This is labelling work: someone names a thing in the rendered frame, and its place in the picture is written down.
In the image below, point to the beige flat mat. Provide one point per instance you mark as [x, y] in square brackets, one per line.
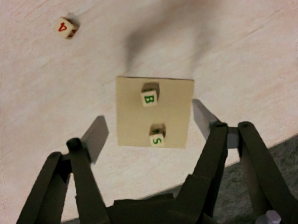
[172, 113]

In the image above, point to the cream letter block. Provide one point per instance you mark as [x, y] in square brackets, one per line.
[65, 28]
[149, 97]
[156, 137]

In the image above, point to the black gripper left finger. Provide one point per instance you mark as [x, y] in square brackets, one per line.
[45, 202]

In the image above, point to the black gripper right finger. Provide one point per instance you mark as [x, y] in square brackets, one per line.
[271, 199]

